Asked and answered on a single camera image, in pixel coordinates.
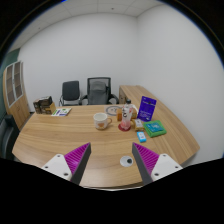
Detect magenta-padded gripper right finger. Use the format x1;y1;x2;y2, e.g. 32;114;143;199
131;142;184;186

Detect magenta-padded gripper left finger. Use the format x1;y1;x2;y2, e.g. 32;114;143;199
41;142;92;186

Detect small blue packet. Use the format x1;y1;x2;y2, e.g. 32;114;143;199
136;130;148;144

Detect green flat packet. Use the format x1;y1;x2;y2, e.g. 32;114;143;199
143;119;168;139

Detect small beige packet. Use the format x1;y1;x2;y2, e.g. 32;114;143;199
134;118;145;132

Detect white colourful leaflet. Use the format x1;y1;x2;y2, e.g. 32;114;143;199
50;106;73;118

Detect flat round red coaster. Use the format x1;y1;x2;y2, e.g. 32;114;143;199
117;122;133;133

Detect purple standing pouch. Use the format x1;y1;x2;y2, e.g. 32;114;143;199
136;95;158;123

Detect black leather armchair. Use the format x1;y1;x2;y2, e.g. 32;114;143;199
0;114;21;161

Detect brown and black box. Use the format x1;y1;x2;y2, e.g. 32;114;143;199
32;95;57;116

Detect white patterned ceramic mug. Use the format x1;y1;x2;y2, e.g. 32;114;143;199
93;112;114;131

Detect small orange box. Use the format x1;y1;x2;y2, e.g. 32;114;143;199
115;107;139;122

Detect black padded office chair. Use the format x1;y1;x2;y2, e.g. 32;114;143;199
58;80;83;107

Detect wooden shelf cabinet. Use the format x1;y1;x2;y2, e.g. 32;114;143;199
2;60;31;130

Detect grey backpack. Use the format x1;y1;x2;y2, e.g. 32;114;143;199
89;80;109;105

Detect black mesh office chair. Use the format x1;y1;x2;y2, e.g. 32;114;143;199
81;76;120;106

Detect round desk cable grommet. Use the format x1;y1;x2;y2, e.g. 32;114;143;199
119;155;135;169

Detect grey ring print mat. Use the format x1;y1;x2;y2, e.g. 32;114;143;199
105;104;122;117

